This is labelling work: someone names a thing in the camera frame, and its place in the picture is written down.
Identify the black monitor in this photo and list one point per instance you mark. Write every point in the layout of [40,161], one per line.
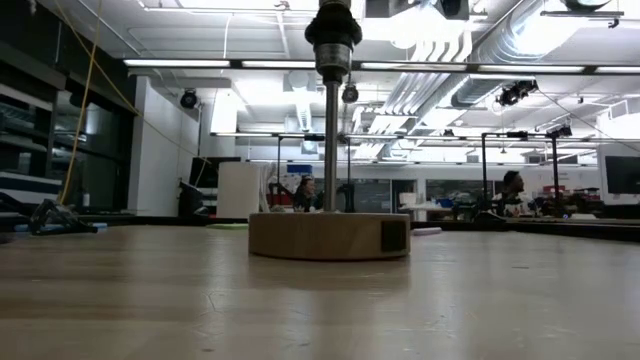
[210,172]

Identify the green sticky note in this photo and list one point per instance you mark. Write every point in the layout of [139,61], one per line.
[227,226]

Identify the person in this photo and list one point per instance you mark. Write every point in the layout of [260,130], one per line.
[306,195]
[511,192]

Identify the white-framed monitor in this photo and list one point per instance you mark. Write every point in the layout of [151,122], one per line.
[622,175]

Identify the wooden base metal pole lamp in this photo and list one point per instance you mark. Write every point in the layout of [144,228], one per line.
[330,237]

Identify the clear purple pen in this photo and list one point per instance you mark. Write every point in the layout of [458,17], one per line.
[427,231]

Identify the black bin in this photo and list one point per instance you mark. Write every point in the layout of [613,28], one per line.
[189,200]

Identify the white blue-striped box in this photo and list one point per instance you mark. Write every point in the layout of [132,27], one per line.
[25,187]

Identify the black ceiling camera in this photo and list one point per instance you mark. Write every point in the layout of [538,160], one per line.
[517,92]

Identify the dark shelving unit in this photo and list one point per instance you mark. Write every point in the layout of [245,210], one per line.
[30,125]

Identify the white cylinder container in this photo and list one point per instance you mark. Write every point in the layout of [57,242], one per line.
[239,190]

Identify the round black ceiling speaker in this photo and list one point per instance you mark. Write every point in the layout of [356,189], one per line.
[189,99]
[350,94]

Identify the blue box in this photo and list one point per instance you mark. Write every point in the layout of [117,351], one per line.
[300,169]

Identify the black eyeglasses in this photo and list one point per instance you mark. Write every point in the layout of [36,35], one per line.
[60,220]

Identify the long ceiling light strip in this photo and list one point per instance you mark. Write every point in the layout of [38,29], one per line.
[525,68]

